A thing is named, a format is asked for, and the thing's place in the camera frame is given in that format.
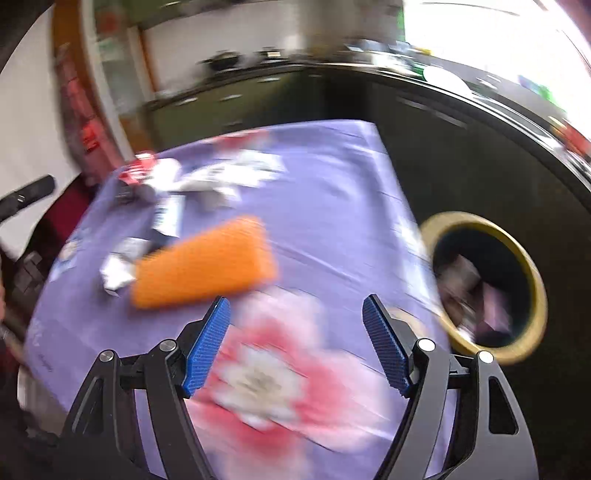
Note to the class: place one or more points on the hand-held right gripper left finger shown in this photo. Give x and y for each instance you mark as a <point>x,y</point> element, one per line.
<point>207,353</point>

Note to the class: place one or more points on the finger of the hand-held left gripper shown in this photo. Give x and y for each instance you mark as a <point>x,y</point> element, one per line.
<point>32,191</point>

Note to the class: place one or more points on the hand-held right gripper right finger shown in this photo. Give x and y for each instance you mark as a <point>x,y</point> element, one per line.
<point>385,353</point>

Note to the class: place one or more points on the orange spiky brush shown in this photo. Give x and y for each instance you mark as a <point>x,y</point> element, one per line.
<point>207,263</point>

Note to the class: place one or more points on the red and white milk carton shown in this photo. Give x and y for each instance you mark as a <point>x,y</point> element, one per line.
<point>143,168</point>

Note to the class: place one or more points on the purple cardboard box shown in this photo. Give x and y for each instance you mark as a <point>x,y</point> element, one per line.
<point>496,309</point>

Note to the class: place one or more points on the trash bin with yellow rim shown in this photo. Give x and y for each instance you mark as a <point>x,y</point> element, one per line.
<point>461,249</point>

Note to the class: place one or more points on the red chair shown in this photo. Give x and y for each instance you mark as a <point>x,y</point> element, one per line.
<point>69,212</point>

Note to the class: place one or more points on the white crumpled wrapper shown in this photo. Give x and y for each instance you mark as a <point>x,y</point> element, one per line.
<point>117,273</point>

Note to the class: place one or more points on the white printed paper packet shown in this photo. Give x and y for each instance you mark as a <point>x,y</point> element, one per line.
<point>168,217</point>

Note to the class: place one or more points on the purple floral tablecloth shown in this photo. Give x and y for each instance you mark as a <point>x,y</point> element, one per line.
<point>323,207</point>

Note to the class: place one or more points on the white crumpled paper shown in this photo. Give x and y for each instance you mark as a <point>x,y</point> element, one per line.
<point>207,182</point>

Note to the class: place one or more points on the dark base cabinets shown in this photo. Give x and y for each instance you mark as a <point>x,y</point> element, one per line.
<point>438,161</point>

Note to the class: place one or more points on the green base cabinets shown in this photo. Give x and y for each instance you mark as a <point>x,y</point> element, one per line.
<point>231,106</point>

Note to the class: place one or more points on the black wok with lid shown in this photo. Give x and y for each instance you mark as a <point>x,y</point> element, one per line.
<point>221,61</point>

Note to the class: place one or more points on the black countertop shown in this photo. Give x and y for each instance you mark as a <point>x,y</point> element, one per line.
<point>485,99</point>

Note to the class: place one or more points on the small black pot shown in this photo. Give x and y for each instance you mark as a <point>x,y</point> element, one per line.
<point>271,53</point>

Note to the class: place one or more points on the kitchen window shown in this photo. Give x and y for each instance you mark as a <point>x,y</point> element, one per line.
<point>485,27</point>

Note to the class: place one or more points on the white sliding door frame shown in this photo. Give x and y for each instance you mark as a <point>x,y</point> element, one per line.
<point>104,69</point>

